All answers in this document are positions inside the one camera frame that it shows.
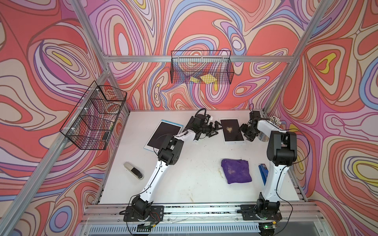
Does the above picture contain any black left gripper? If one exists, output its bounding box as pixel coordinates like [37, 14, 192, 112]
[198, 121, 224, 138]

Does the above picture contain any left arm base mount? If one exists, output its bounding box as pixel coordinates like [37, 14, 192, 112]
[119, 204, 164, 223]

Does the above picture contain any blue white drawing tablet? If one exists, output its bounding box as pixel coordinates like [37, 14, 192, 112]
[144, 120, 183, 152]

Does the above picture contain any blue black tape roll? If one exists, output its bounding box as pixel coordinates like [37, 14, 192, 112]
[258, 164, 269, 185]

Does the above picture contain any black wire basket back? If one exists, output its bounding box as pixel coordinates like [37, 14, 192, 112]
[170, 49, 234, 84]

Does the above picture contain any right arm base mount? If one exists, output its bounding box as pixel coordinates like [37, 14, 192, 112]
[237, 204, 283, 222]

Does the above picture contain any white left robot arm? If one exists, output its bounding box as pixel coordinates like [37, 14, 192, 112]
[129, 112, 222, 218]

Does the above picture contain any cup of coloured pencils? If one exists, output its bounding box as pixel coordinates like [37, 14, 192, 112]
[257, 118, 280, 142]

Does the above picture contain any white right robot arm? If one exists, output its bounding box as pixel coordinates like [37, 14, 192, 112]
[240, 111, 297, 213]

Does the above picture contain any black wire basket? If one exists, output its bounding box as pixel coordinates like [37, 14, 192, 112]
[170, 49, 234, 84]
[60, 82, 127, 150]

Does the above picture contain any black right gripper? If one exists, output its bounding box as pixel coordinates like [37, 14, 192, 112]
[237, 123, 259, 142]

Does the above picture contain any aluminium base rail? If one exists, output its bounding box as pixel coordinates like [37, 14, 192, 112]
[74, 201, 333, 236]

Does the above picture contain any purple microfiber cloth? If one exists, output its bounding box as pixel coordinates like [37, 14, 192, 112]
[221, 159, 252, 184]

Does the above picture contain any black wire basket left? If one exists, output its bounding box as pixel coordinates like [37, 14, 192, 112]
[60, 82, 127, 150]

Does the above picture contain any yellow cloth in basket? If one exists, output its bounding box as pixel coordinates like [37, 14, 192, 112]
[189, 74, 217, 84]

